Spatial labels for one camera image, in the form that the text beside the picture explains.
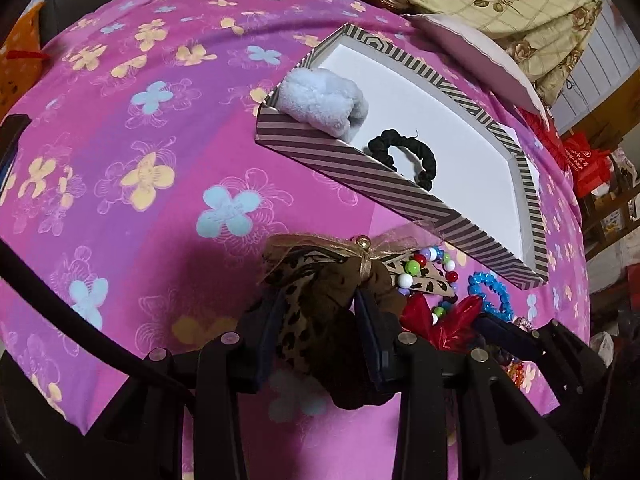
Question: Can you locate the wooden shelf frame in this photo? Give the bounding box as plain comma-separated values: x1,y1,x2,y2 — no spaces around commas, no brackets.
580,150,640,261

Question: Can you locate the white pillow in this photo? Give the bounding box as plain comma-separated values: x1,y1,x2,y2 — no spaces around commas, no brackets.
407,12,543,116

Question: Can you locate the multicolour bead bracelet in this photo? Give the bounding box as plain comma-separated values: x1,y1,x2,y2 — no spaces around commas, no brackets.
397,246,458,326

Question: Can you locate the cream floral quilt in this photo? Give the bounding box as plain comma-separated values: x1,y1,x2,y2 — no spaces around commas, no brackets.
350,0,603,106

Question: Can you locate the striped cardboard box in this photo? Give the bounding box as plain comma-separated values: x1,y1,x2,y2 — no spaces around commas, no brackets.
255,24,550,290

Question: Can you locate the black cable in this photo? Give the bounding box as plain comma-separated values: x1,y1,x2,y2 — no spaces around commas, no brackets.
0,240,196,406

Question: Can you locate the red cushion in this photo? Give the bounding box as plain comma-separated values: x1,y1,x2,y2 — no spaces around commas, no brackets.
517,105,571,171

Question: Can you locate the red hair bow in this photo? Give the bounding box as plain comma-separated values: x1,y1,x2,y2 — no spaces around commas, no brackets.
400,294,486,351

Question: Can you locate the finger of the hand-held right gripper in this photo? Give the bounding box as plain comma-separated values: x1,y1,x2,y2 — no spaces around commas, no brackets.
472,314,546,361

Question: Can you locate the red bag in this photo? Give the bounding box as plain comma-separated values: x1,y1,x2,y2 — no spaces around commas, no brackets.
565,132,613,196

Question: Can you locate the pink floral bedsheet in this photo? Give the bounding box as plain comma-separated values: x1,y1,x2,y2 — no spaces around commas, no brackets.
0,0,591,480

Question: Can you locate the orange yellow bead bracelet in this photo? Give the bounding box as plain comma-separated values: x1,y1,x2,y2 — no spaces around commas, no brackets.
500,355,526,391

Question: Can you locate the blue bead bracelet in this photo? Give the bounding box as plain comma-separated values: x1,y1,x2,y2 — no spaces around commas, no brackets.
467,271,515,322

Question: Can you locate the black scrunchie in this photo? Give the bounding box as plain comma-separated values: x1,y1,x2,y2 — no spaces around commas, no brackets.
367,129,437,192

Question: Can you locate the light blue fluffy scrunchie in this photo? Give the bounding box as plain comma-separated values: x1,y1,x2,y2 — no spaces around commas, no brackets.
276,67,370,142

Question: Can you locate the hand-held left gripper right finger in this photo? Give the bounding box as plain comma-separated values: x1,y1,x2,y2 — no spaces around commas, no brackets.
354,287,586,480

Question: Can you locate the leopard print hair bow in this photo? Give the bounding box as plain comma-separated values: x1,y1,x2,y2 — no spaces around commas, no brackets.
257,234,458,411

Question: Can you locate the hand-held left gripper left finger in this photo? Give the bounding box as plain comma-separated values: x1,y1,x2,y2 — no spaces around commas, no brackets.
90,291,287,480

